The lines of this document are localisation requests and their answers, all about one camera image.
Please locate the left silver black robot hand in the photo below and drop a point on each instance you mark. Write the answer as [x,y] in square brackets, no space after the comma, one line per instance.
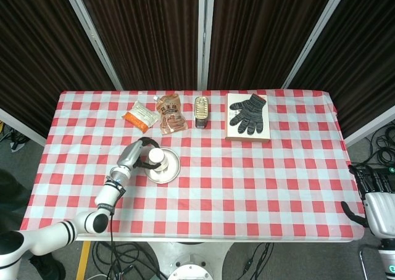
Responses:
[131,155]

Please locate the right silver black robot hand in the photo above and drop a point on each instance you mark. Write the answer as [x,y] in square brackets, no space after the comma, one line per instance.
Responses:
[381,212]

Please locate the white paper cup blue stripe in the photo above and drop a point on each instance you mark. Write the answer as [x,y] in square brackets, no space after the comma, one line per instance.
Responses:
[156,156]

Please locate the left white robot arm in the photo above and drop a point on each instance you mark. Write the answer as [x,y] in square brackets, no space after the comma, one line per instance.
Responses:
[106,196]

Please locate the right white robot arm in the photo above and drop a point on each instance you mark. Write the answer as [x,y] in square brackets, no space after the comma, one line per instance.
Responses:
[389,258]

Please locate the orange and white snack packet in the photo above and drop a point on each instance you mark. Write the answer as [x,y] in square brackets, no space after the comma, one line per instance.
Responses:
[142,115]

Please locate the round stainless steel plate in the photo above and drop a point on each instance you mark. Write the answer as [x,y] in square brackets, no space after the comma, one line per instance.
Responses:
[166,177]

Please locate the brown peanut butter spout pouch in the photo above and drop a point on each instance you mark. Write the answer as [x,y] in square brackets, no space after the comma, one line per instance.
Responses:
[171,116]

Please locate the dark tin can gold lid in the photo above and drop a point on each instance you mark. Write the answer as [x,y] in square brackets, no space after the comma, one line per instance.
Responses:
[201,107]

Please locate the red white checkered tablecloth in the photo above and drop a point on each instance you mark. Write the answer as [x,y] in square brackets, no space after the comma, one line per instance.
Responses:
[216,193]

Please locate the yellow floor tape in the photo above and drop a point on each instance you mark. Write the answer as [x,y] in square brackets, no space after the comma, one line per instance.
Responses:
[82,261]

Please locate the dark brown partition panel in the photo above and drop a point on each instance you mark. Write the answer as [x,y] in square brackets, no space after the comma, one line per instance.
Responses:
[148,36]
[256,36]
[364,61]
[37,61]

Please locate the grey striped knit glove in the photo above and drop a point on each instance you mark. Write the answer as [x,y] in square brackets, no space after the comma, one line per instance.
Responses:
[250,113]

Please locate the white book with brown edges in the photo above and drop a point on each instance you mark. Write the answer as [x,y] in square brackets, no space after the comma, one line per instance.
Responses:
[262,136]

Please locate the white partition bottom rail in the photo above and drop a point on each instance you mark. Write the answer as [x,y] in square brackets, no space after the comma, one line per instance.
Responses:
[21,126]
[370,126]

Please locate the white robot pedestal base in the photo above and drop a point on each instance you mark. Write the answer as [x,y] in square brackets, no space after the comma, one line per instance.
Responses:
[191,255]

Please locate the white partition frame post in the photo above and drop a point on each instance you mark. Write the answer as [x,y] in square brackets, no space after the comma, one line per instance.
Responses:
[206,36]
[314,36]
[93,36]

